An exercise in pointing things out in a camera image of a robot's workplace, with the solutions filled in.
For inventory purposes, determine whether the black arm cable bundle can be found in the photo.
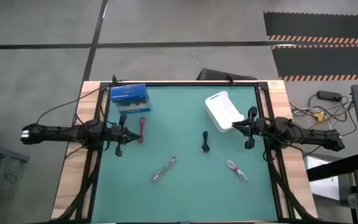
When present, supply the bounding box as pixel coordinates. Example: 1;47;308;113
53;146;101;222
262;146;315;223

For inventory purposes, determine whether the grey braided USB cable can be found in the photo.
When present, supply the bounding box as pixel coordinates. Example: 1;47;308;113
152;155;178;184

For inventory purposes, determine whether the black hazard-striped floor mat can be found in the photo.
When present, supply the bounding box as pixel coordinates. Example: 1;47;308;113
271;44;358;82
263;11;358;44

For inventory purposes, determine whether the green table mat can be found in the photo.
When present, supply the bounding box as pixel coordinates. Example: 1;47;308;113
91;84;280;223

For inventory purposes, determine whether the white cable with red tie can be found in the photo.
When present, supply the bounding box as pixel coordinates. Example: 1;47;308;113
226;159;249;182

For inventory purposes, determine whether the black power adapter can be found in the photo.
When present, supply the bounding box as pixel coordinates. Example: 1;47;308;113
317;90;343;102

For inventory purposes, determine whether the red USB cable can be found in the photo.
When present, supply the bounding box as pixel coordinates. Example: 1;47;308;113
139;116;147;144

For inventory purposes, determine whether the yellow floor cable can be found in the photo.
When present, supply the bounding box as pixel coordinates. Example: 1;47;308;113
289;100;356;123

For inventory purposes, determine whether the black USB cable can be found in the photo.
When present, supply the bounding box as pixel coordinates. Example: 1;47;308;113
201;130;211;154

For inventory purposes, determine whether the white plastic bin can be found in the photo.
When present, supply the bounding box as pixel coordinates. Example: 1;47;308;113
204;90;246;134

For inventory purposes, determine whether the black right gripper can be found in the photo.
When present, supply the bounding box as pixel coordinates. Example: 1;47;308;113
231;106;266;150

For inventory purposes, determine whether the blue DualShock controller box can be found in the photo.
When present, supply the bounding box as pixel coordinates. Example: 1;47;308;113
109;83;152;114

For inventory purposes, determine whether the black metal beam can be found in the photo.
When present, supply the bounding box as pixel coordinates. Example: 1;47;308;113
306;152;358;183

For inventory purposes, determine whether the black table frame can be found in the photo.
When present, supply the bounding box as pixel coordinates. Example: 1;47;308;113
79;80;291;223

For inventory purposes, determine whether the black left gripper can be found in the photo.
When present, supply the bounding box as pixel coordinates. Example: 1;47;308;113
106;114;142;158

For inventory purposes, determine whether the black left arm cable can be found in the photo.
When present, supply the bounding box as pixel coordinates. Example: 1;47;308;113
37;86;114;125

